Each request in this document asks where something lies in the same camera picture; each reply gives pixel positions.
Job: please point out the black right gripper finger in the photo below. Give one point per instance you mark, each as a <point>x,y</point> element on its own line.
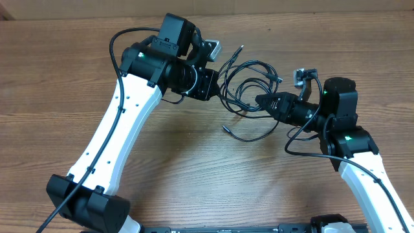
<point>277,112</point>
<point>266,100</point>

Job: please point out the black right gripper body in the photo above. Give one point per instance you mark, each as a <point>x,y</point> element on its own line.
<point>292,110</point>

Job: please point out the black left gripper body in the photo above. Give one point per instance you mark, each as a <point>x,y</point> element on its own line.
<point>200,90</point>

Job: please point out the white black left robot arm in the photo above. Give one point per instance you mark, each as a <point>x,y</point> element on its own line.
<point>172,58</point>

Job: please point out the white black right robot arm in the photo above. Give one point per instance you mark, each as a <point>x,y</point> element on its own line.
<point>351,149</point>

